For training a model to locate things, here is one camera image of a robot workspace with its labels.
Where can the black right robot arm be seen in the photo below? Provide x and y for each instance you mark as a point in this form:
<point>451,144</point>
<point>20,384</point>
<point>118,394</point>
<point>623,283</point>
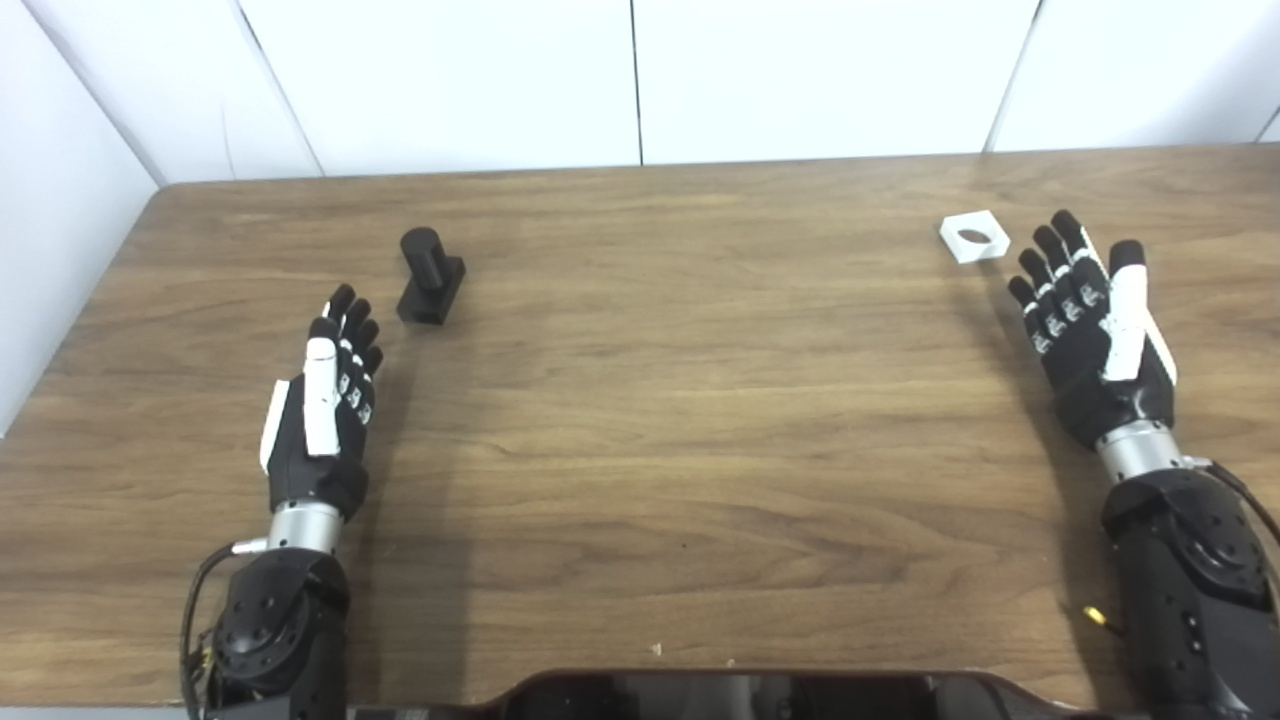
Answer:
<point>1190,580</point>

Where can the black peg with square base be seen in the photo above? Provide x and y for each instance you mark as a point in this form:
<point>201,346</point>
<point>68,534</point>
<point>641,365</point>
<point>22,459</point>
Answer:
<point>432,290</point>

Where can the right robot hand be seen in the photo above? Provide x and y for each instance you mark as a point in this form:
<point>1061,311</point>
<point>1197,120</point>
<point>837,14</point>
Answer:
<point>1095,370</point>

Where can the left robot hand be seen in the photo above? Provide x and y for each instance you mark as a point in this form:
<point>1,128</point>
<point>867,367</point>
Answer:
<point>320,420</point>

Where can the white square piece with hole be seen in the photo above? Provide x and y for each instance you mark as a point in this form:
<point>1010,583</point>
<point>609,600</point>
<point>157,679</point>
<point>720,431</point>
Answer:
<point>988,247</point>

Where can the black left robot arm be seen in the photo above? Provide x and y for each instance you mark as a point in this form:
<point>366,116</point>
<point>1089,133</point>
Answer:
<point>280,630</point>

